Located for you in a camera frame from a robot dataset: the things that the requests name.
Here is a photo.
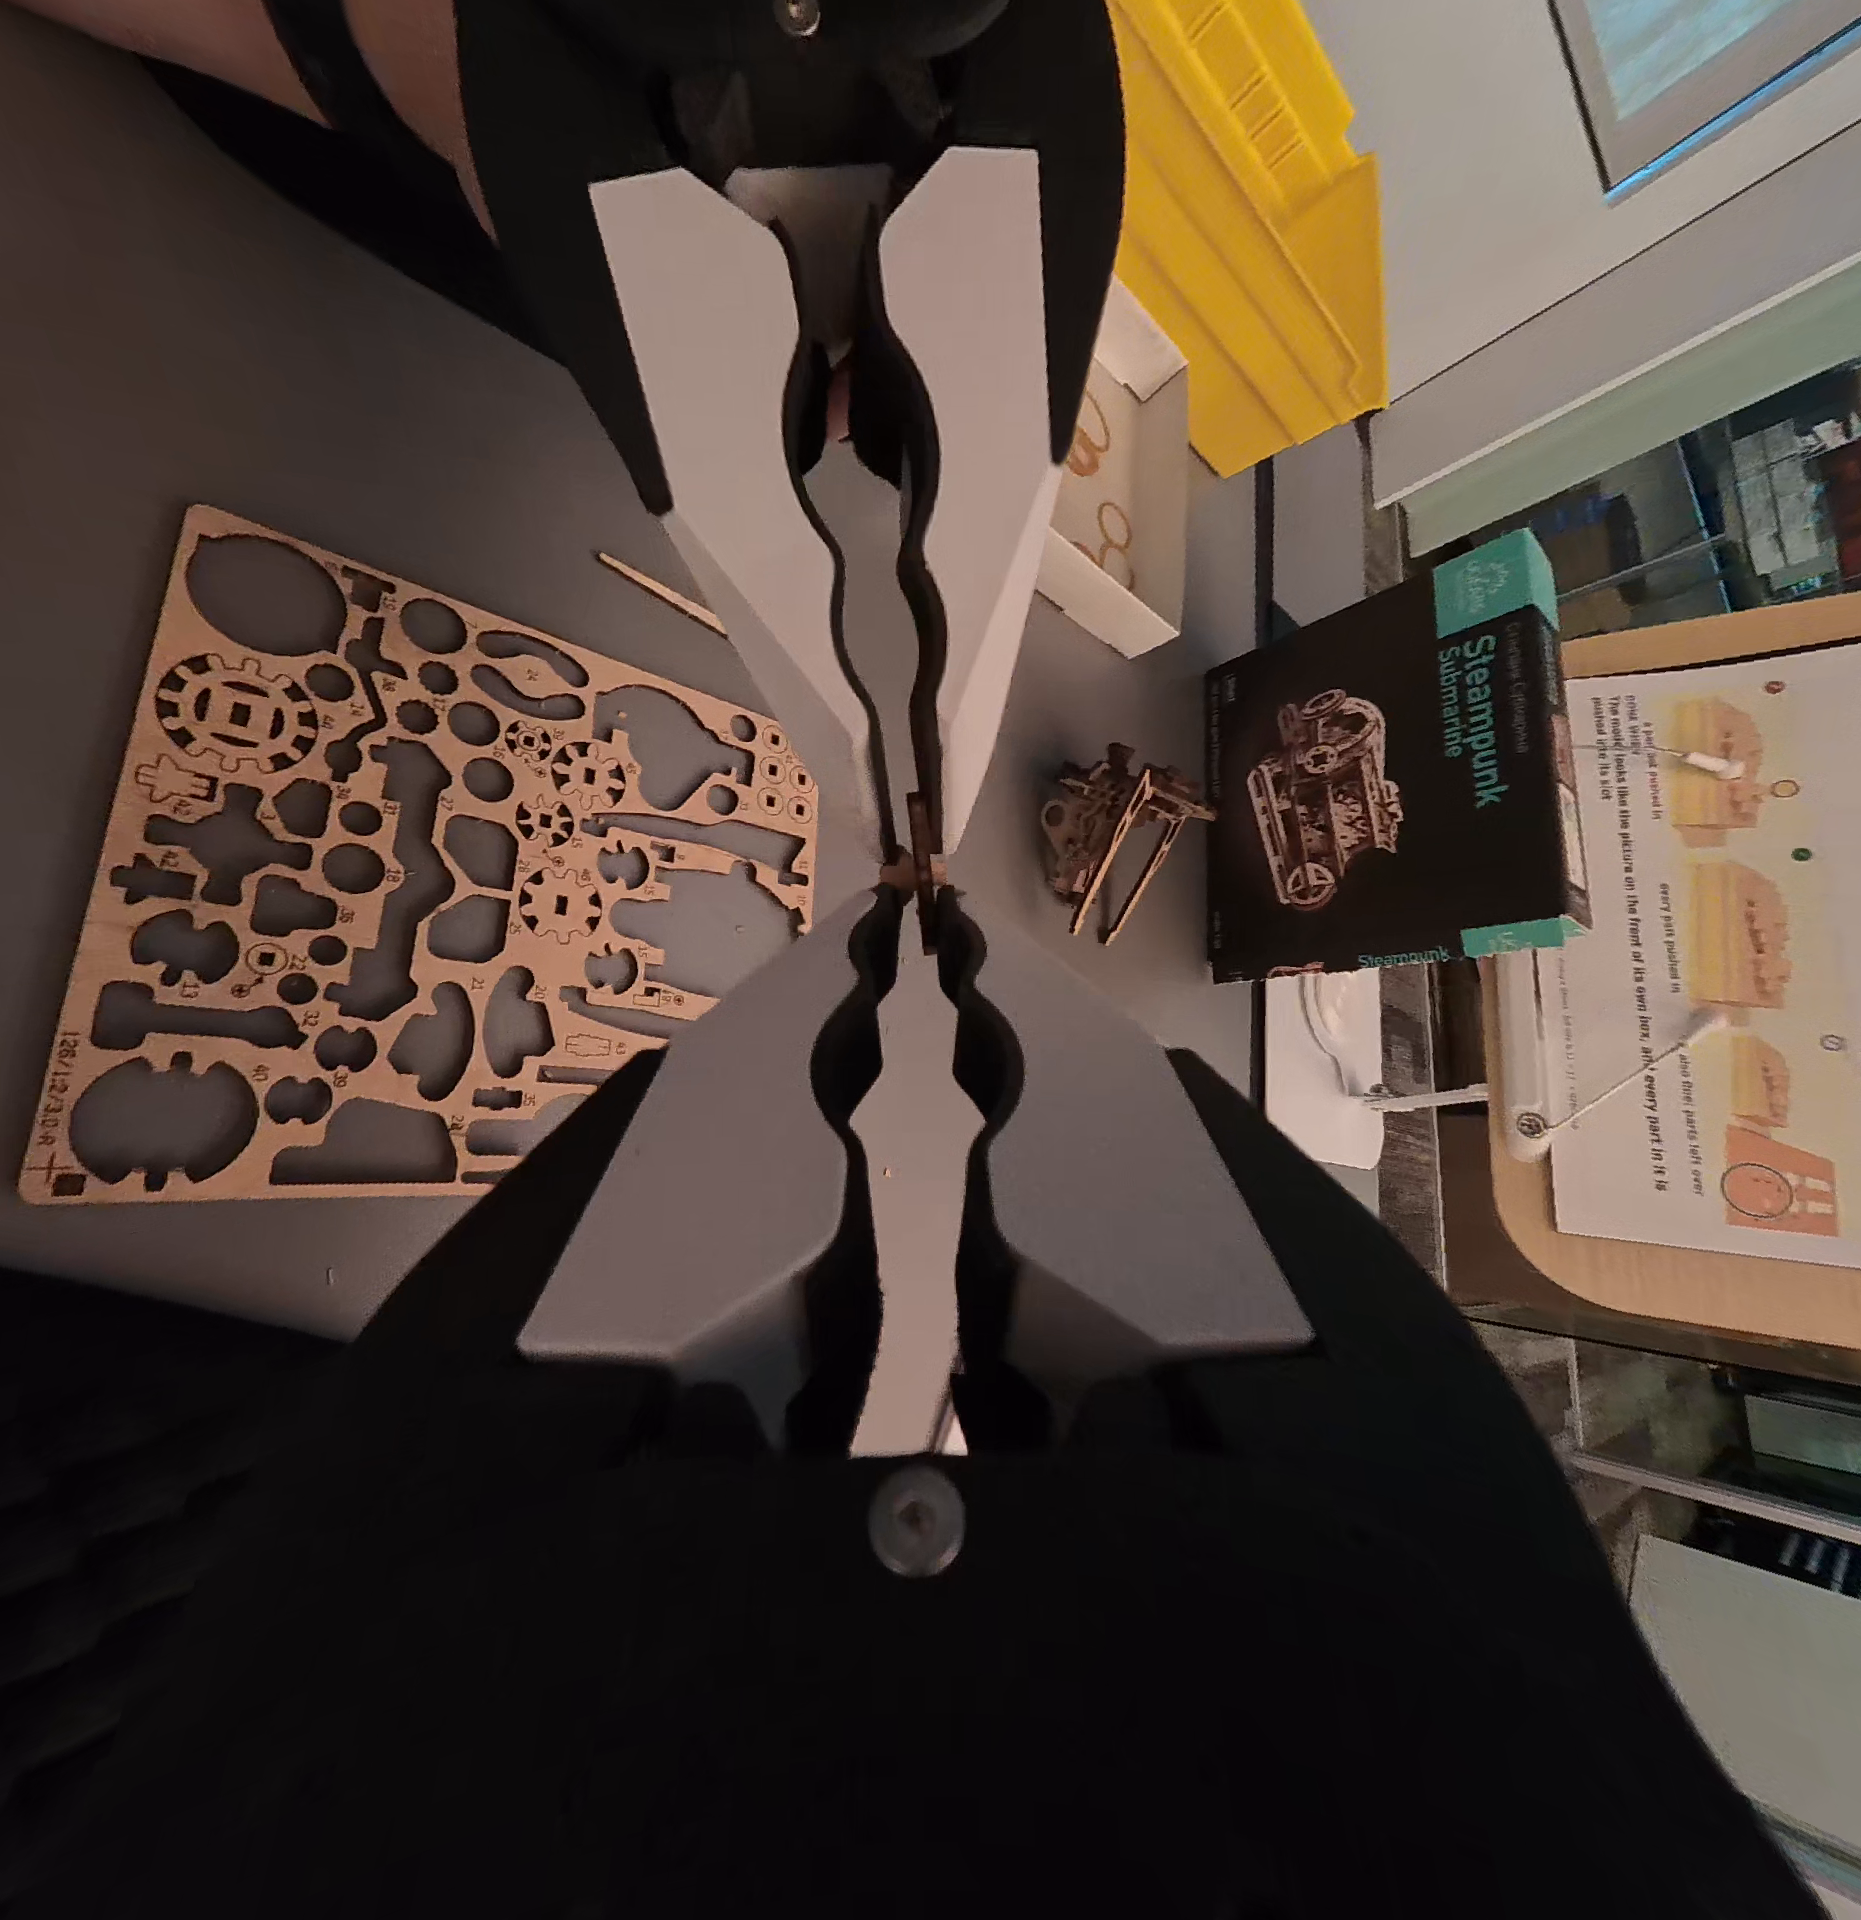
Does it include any black quilted wrist pad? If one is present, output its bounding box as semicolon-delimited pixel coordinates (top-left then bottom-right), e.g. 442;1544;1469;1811
0;1261;498;1920

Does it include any partly built wooden model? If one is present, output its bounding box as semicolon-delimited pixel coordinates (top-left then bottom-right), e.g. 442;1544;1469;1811
1040;741;1220;948

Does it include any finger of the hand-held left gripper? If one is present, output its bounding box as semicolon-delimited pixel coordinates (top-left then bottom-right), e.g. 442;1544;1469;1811
867;142;1060;861
589;167;893;888

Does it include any white instruction sheet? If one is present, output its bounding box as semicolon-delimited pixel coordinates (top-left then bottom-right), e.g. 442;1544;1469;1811
1552;638;1861;1238

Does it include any window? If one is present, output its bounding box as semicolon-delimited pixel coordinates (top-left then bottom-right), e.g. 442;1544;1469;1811
1544;0;1861;204

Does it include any laser-cut plywood parts sheet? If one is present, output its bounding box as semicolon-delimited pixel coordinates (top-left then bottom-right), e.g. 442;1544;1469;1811
17;503;824;1214

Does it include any yellow plastic bin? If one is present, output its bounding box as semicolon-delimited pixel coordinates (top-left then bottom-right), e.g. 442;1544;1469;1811
1105;0;1389;480

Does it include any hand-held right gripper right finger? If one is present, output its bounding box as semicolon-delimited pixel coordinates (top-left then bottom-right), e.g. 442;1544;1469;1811
936;885;1316;1459

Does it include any white document stand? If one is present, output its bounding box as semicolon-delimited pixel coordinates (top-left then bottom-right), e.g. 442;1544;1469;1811
1264;971;1735;1174

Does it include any thin wooden stick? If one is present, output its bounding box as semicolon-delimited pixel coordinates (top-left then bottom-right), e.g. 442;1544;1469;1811
597;552;728;638

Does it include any pile of wooden rings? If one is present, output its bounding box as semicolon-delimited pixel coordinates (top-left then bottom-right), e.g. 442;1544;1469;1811
1071;389;1144;591

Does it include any black model kit box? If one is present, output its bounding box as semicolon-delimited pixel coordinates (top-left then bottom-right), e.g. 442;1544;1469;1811
1204;524;1595;984

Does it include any small wooden model part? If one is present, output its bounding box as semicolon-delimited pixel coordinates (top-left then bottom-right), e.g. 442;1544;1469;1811
902;787;945;962

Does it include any white cardboard tray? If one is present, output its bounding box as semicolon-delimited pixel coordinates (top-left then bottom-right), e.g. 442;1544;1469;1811
1030;276;1191;662

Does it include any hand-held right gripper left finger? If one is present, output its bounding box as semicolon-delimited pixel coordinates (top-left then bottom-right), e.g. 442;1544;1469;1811
514;885;904;1459

